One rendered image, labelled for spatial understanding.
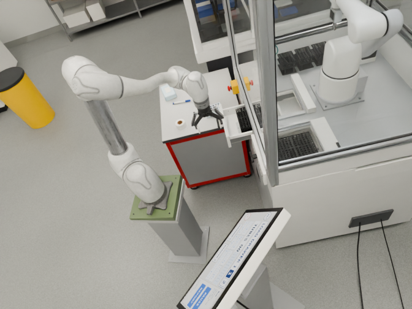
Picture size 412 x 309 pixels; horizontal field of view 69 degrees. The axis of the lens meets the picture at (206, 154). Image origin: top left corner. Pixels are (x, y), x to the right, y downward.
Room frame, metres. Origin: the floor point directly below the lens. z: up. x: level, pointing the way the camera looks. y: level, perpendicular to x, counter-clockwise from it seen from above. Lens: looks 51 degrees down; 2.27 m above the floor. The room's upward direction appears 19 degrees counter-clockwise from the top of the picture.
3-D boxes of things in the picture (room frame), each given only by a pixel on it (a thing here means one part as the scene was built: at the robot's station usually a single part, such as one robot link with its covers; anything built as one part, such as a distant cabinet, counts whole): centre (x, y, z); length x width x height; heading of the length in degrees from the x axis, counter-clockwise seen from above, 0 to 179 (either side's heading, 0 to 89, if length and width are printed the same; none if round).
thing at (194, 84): (1.30, -0.07, 1.25); 0.13 x 0.11 x 0.16; 26
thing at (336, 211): (1.18, -0.79, 0.40); 1.03 x 0.95 x 0.80; 173
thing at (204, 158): (1.73, -0.07, 0.38); 0.62 x 0.58 x 0.76; 173
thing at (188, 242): (1.02, 0.36, 0.38); 0.30 x 0.30 x 0.76; 69
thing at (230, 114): (1.28, -0.38, 0.86); 0.40 x 0.26 x 0.06; 83
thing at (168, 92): (1.93, 0.12, 0.78); 0.15 x 0.10 x 0.04; 5
